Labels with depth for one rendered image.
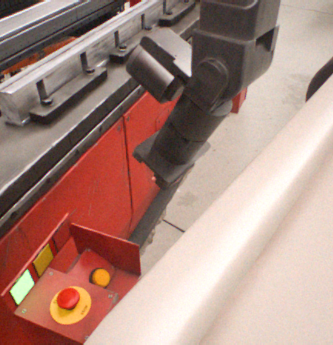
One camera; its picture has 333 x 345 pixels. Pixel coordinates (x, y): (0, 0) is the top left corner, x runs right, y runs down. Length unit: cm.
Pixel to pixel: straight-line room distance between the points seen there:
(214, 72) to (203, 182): 172
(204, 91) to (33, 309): 50
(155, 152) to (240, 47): 19
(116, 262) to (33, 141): 35
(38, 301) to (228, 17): 56
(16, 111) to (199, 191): 127
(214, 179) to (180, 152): 162
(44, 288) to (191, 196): 134
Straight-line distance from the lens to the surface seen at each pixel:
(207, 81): 34
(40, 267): 71
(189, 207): 188
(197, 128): 40
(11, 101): 93
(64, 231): 74
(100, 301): 68
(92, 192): 109
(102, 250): 77
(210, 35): 34
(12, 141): 91
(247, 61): 34
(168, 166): 46
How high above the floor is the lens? 136
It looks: 42 degrees down
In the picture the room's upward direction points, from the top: straight up
